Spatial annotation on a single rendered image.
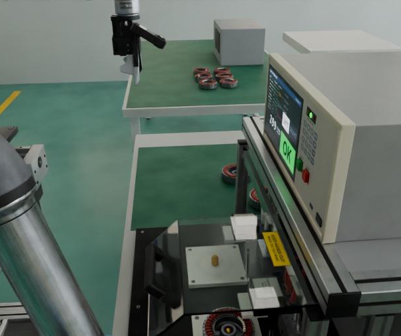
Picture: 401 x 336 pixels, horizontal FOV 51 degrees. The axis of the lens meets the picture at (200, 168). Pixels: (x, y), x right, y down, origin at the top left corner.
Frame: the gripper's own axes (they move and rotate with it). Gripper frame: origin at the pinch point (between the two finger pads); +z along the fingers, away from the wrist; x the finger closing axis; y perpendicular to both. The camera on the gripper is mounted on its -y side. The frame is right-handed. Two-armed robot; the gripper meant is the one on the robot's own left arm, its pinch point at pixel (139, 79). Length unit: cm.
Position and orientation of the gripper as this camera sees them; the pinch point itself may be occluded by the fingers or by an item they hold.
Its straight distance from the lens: 141.6
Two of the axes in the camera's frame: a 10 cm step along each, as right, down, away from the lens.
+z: 0.1, 8.8, 4.7
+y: -10.0, 0.3, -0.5
